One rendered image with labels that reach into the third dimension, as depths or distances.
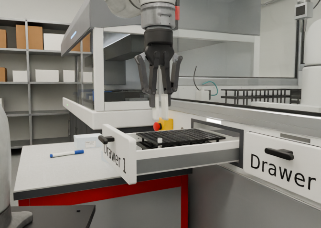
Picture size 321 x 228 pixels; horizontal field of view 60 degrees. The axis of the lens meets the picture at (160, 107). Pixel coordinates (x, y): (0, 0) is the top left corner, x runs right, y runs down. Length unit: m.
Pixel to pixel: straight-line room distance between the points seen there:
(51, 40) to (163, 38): 3.95
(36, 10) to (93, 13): 3.57
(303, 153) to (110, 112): 1.16
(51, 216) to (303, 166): 0.55
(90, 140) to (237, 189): 0.74
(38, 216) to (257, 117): 0.58
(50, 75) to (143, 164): 4.03
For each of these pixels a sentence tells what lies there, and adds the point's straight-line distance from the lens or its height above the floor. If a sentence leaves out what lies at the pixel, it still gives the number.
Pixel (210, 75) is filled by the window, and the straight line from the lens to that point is 0.98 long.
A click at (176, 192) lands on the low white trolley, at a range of 1.06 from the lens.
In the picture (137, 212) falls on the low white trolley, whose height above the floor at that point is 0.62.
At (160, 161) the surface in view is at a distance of 0.72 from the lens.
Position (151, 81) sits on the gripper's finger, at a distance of 0.72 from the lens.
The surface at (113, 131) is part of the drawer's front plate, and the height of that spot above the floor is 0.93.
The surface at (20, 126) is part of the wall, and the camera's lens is 5.08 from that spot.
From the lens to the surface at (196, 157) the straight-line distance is 0.77.
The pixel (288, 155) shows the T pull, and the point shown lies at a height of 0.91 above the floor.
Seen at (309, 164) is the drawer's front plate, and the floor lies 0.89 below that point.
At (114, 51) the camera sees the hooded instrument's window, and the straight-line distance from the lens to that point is 1.65.
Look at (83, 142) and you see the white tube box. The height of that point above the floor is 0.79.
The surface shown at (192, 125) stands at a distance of 1.05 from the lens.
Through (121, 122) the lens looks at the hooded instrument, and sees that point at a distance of 1.64.
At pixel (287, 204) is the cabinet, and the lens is 0.76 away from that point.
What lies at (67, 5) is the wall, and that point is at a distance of 5.21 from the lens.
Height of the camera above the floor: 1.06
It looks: 5 degrees down
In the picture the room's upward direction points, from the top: straight up
